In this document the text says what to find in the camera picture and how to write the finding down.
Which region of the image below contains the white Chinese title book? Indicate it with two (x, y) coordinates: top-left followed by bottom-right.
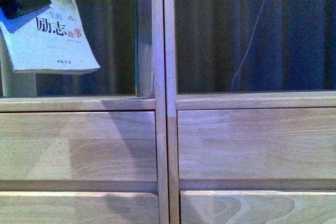
(1, 0), (100, 74)

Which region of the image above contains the left wooden shelf unit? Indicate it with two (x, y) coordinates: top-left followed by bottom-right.
(1, 0), (169, 223)

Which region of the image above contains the wooden shelf unit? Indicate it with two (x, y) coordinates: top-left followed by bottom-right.
(164, 0), (335, 223)
(1, 0), (169, 223)

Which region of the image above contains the right wooden shelf unit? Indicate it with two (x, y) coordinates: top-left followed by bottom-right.
(164, 0), (335, 223)

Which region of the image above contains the teal cover upright book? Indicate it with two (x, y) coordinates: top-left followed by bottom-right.
(135, 0), (154, 98)

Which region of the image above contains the upper left wooden drawer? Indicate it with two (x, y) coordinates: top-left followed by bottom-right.
(1, 111), (157, 182)

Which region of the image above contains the wooden drawer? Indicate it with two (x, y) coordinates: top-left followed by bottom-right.
(180, 190), (335, 223)
(177, 108), (335, 180)
(1, 111), (157, 182)
(1, 191), (159, 223)

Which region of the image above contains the lower left wooden drawer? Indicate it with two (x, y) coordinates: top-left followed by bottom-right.
(1, 191), (159, 223)

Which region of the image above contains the upper right wooden drawer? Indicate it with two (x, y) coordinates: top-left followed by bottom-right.
(177, 108), (335, 180)

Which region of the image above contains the dark pleated curtain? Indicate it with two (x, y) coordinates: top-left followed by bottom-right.
(36, 0), (335, 96)

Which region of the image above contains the lower right wooden drawer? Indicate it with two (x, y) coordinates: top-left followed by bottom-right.
(180, 190), (335, 223)

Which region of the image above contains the thin white hanging cable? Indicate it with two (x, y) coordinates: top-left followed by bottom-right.
(230, 0), (268, 92)

